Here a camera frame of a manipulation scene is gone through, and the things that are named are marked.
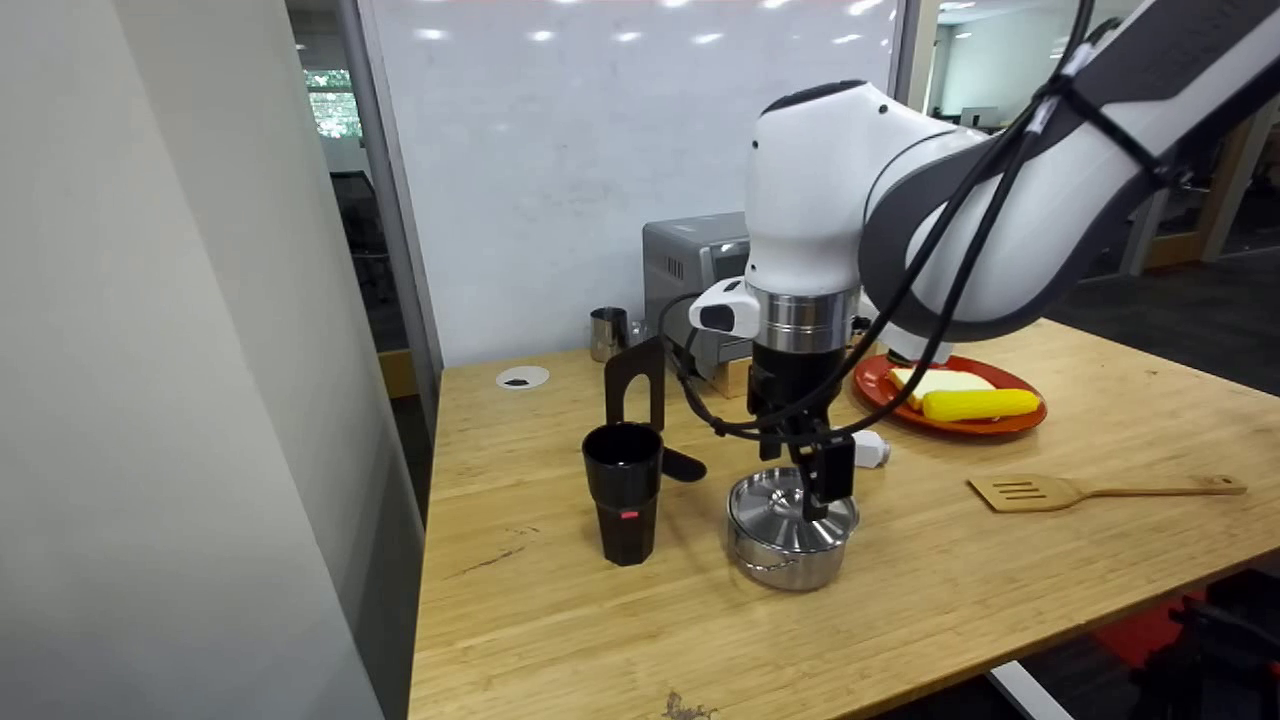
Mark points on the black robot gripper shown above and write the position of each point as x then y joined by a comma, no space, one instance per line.
789,401

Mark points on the round steel pot lid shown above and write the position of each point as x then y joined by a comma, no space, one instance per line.
775,508

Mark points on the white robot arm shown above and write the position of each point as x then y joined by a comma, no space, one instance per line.
953,233

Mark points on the small steel pot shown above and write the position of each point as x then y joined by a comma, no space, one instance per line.
789,552

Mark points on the red round plate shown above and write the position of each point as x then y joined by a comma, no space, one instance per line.
873,380

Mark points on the pale butter block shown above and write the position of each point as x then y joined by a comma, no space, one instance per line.
937,380

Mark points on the yellow corn cob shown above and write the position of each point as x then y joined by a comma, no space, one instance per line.
978,405

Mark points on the wooden slotted spatula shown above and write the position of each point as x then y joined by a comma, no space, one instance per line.
1054,494

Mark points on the black plastic cup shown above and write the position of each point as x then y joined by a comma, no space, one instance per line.
625,477

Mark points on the silver toaster oven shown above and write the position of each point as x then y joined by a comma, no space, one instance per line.
683,258

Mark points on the small steel cup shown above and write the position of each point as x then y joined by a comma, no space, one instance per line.
610,332

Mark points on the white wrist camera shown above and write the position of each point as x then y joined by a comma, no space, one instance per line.
728,311

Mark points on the round table cable grommet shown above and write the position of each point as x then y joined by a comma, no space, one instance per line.
523,377

